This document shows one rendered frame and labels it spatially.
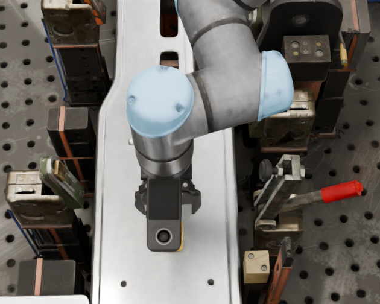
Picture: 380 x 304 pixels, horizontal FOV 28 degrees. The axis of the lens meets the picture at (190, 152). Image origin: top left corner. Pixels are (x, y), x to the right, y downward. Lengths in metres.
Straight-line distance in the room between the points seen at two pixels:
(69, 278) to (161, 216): 0.25
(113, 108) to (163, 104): 0.44
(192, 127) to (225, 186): 0.35
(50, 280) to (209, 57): 0.47
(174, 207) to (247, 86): 0.21
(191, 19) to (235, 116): 0.14
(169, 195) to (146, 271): 0.20
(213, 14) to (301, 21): 0.29
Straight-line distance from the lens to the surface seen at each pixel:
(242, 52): 0.88
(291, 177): 0.97
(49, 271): 1.19
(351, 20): 1.27
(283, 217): 1.12
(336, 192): 1.06
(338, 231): 1.51
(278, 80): 0.87
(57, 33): 1.39
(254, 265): 1.08
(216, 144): 1.22
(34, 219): 1.24
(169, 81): 0.84
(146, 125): 0.83
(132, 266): 1.15
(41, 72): 1.67
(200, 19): 0.92
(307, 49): 1.18
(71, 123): 1.27
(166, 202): 0.98
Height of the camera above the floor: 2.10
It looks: 65 degrees down
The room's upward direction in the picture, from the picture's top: 1 degrees counter-clockwise
